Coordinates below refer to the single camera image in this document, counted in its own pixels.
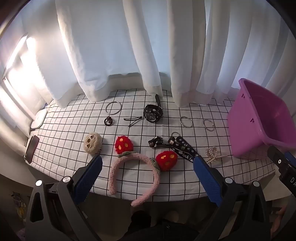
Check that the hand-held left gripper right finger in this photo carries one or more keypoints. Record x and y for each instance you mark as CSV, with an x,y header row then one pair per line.
x,y
205,178

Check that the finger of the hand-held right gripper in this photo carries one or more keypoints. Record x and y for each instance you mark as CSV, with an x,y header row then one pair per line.
x,y
291,160
277,160

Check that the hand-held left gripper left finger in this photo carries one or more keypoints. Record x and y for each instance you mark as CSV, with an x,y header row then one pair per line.
x,y
89,178

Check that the beige plush face pouch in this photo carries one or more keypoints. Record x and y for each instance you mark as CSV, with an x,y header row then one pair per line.
x,y
92,142

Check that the pink plush strawberry headband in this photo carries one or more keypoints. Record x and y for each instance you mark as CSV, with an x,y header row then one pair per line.
x,y
157,179

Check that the purple plastic basin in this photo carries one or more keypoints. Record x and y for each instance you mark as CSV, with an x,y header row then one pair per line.
x,y
242,120

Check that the large silver metal bangle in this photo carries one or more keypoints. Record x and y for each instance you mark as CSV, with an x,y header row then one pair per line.
x,y
106,108

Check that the thin brown hair clip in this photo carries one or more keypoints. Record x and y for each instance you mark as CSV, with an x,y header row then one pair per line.
x,y
134,118

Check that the black wrist watch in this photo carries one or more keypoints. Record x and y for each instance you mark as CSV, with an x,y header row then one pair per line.
x,y
152,113

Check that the dark red phone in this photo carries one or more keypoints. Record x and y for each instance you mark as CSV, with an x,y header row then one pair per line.
x,y
32,148

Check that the white flat device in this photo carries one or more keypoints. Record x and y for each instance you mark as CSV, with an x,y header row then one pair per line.
x,y
38,119

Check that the white curtain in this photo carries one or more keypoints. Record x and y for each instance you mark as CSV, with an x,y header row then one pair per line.
x,y
104,46

